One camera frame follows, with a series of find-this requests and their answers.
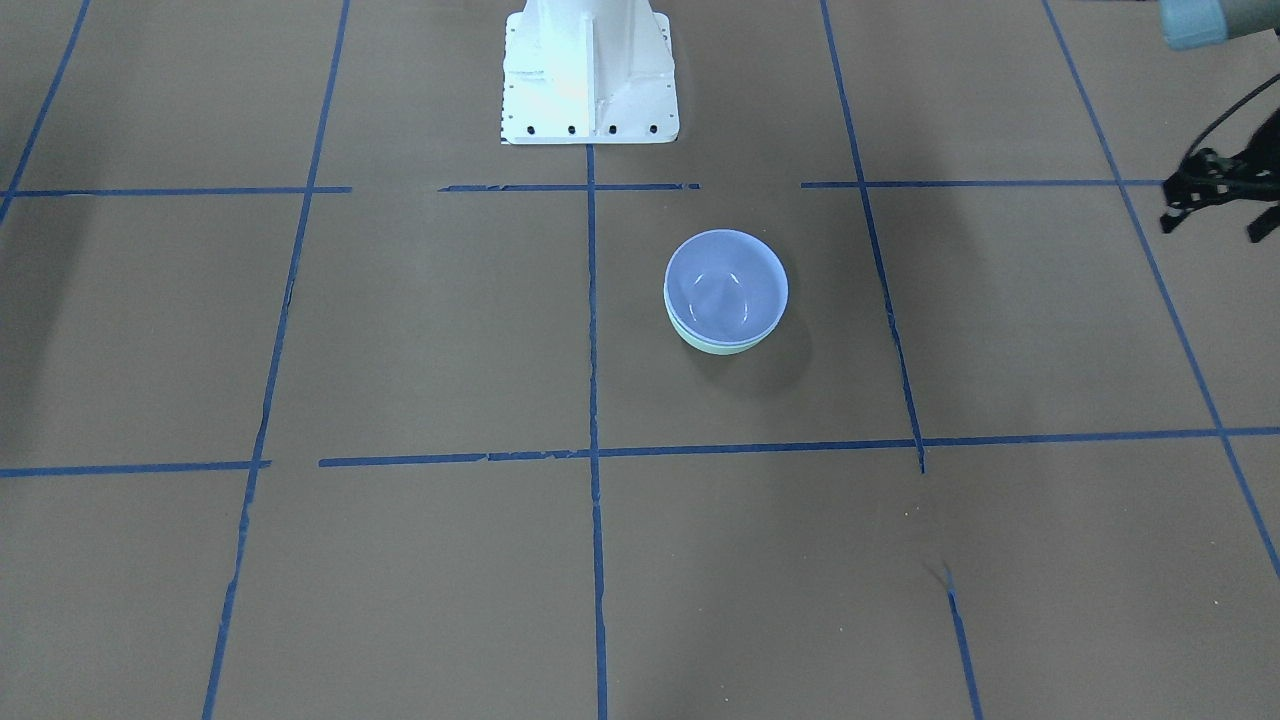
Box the green bowl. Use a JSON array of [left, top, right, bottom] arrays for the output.
[[664, 295, 786, 356]]

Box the white pedestal column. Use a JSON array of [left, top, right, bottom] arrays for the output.
[[500, 1, 681, 145]]

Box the blue bowl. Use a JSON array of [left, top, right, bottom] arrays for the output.
[[662, 229, 790, 315]]

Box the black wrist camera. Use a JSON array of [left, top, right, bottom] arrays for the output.
[[1158, 149, 1279, 234]]

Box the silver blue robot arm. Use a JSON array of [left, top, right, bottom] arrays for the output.
[[1158, 1, 1279, 243]]

